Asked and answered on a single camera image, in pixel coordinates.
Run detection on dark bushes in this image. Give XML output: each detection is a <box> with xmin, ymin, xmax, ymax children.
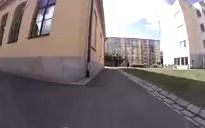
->
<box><xmin>104</xmin><ymin>51</ymin><xmax>124</xmax><ymax>68</ymax></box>

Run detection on multi-storey glass-fronted building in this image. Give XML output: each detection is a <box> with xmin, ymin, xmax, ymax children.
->
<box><xmin>104</xmin><ymin>36</ymin><xmax>162</xmax><ymax>68</ymax></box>

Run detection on grey asphalt road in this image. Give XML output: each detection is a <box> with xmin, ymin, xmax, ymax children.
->
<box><xmin>0</xmin><ymin>67</ymin><xmax>199</xmax><ymax>128</ymax></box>

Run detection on yellow plastered building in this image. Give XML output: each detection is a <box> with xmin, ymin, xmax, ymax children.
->
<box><xmin>0</xmin><ymin>0</ymin><xmax>107</xmax><ymax>85</ymax></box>

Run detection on cobblestone kerb strip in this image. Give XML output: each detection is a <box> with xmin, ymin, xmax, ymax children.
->
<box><xmin>117</xmin><ymin>68</ymin><xmax>205</xmax><ymax>128</ymax></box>

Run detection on green grass lawn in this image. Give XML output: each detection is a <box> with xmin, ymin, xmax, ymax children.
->
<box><xmin>122</xmin><ymin>67</ymin><xmax>205</xmax><ymax>114</ymax></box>

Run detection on white and beige building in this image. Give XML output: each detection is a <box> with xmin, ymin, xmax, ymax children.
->
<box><xmin>159</xmin><ymin>0</ymin><xmax>205</xmax><ymax>70</ymax></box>

